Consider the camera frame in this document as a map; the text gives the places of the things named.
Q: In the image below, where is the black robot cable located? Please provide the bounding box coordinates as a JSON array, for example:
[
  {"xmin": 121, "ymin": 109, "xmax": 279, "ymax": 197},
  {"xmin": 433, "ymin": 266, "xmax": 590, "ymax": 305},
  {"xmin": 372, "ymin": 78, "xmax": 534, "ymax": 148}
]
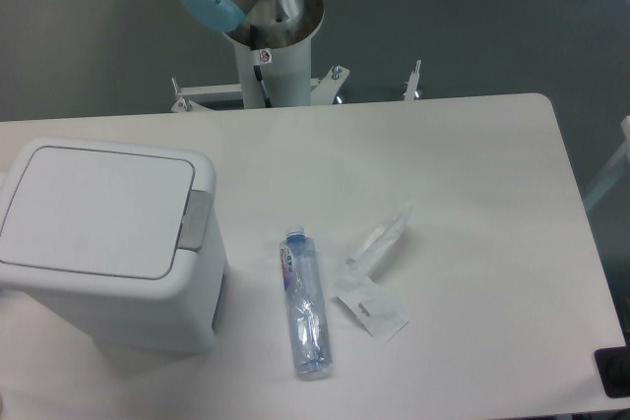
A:
[{"xmin": 248, "ymin": 25, "xmax": 274, "ymax": 109}]

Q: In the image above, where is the grey trash can push button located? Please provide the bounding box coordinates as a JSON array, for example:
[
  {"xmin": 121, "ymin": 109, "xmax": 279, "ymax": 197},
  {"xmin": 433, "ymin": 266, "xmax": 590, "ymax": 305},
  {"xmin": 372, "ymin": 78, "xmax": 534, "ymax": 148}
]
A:
[{"xmin": 177, "ymin": 190, "xmax": 214, "ymax": 252}]

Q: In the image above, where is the white trash can body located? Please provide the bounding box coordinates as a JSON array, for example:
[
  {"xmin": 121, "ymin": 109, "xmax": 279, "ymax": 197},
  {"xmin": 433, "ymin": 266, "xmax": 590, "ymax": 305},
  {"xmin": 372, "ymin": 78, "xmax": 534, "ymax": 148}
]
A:
[{"xmin": 1, "ymin": 137, "xmax": 227, "ymax": 352}]

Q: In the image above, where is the clear plastic wrapper bag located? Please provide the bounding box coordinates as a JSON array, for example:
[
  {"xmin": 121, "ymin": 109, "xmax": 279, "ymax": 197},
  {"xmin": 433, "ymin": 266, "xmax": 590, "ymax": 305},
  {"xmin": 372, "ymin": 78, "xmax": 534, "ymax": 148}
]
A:
[{"xmin": 346, "ymin": 206, "xmax": 412, "ymax": 277}]

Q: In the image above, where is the white trash can lid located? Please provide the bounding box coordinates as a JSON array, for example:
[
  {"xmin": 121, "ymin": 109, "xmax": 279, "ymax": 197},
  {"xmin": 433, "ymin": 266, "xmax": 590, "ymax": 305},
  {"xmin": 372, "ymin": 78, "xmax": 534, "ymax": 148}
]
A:
[{"xmin": 1, "ymin": 146, "xmax": 195, "ymax": 280}]

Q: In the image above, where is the white pedestal base frame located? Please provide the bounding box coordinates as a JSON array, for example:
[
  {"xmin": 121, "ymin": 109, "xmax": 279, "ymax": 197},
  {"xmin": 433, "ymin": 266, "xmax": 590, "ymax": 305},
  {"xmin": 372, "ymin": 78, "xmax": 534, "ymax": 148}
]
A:
[{"xmin": 170, "ymin": 59, "xmax": 423, "ymax": 113}]

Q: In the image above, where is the clear plastic water bottle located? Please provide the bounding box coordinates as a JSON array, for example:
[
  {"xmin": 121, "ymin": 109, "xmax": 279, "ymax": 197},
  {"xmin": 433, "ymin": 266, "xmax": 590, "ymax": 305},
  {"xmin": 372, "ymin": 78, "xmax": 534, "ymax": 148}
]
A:
[{"xmin": 279, "ymin": 226, "xmax": 333, "ymax": 381}]

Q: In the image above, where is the flat clear plastic packet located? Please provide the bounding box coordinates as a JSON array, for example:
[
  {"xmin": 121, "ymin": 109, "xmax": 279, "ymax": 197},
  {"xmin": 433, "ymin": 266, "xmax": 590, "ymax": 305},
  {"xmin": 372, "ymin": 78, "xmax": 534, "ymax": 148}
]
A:
[{"xmin": 334, "ymin": 275, "xmax": 409, "ymax": 344}]

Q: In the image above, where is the black device at table edge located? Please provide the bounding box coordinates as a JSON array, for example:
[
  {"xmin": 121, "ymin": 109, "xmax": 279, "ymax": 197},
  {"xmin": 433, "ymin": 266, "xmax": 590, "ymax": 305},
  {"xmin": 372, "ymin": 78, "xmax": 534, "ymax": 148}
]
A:
[{"xmin": 595, "ymin": 346, "xmax": 629, "ymax": 398}]

